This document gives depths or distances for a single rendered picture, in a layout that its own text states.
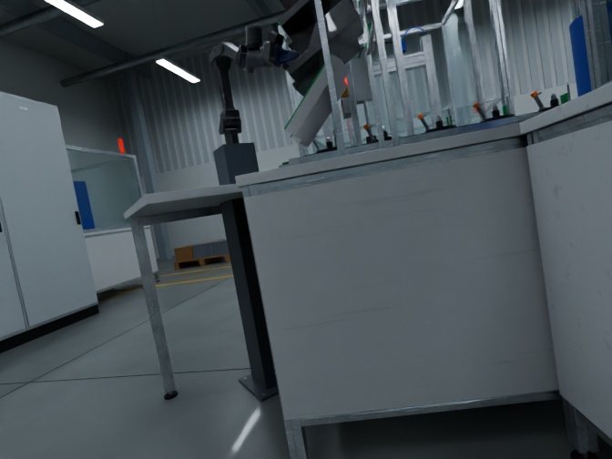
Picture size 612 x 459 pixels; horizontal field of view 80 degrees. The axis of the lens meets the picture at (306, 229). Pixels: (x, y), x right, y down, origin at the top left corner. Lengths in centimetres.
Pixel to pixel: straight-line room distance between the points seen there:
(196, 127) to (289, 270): 1037
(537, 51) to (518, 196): 964
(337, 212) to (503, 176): 42
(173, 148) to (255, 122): 263
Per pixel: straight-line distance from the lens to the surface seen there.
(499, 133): 105
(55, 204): 439
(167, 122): 1174
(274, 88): 1051
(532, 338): 113
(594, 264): 90
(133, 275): 577
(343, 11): 133
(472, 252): 103
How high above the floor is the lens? 74
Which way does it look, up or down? 3 degrees down
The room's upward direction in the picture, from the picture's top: 10 degrees counter-clockwise
